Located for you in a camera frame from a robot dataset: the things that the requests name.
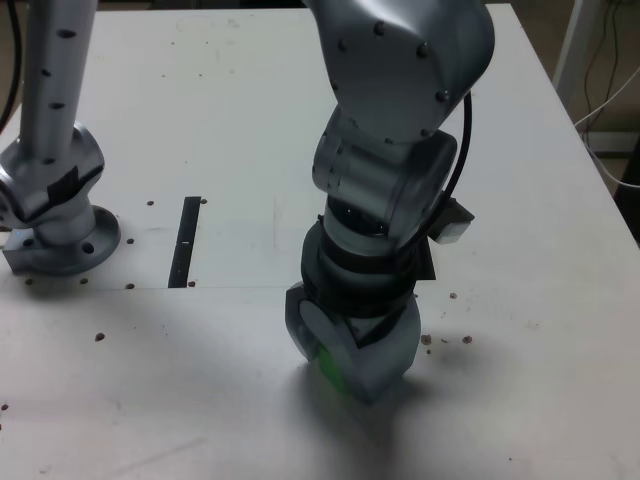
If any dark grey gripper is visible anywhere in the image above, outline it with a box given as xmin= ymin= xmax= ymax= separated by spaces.
xmin=283 ymin=283 xmax=422 ymax=406

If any green cube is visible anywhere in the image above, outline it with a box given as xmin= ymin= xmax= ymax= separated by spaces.
xmin=317 ymin=347 xmax=351 ymax=399

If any black tape square outline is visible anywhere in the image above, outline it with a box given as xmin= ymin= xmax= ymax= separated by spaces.
xmin=416 ymin=239 xmax=437 ymax=282

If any black tape strip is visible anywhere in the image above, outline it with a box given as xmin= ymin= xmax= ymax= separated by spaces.
xmin=168 ymin=196 xmax=202 ymax=290

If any white horizontal bar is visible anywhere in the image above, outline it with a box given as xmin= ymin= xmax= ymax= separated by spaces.
xmin=582 ymin=130 xmax=640 ymax=154

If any grey gripper camera box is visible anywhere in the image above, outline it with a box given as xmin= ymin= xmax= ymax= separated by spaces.
xmin=431 ymin=197 xmax=476 ymax=246

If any white cable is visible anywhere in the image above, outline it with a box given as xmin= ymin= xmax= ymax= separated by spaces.
xmin=573 ymin=102 xmax=640 ymax=190

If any thin black cable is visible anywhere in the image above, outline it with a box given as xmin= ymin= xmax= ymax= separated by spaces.
xmin=583 ymin=0 xmax=621 ymax=119

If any white metal post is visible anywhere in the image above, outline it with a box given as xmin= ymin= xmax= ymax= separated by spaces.
xmin=552 ymin=0 xmax=599 ymax=96

